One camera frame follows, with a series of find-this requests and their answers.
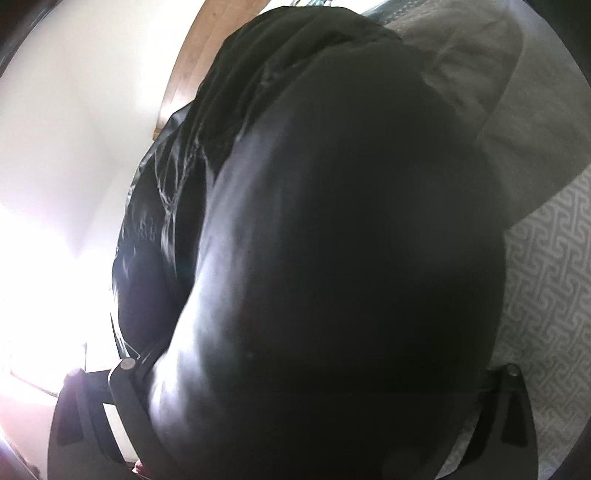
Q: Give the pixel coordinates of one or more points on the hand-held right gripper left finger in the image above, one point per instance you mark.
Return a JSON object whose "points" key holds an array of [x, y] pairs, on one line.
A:
{"points": [[123, 397]]}

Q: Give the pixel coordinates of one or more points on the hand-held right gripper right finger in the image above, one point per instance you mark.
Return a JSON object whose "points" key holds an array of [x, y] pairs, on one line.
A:
{"points": [[518, 406]]}

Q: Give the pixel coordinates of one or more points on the black jacket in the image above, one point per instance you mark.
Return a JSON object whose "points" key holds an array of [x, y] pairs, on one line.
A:
{"points": [[332, 258]]}

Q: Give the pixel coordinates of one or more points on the grey patterned bedspread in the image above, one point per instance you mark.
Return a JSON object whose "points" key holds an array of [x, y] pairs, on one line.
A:
{"points": [[547, 286]]}

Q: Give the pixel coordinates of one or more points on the plain beige cloth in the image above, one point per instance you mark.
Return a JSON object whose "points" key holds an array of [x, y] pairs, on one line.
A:
{"points": [[517, 106]]}

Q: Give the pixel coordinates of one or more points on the wooden headboard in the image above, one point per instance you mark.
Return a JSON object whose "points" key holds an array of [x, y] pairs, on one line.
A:
{"points": [[184, 78]]}

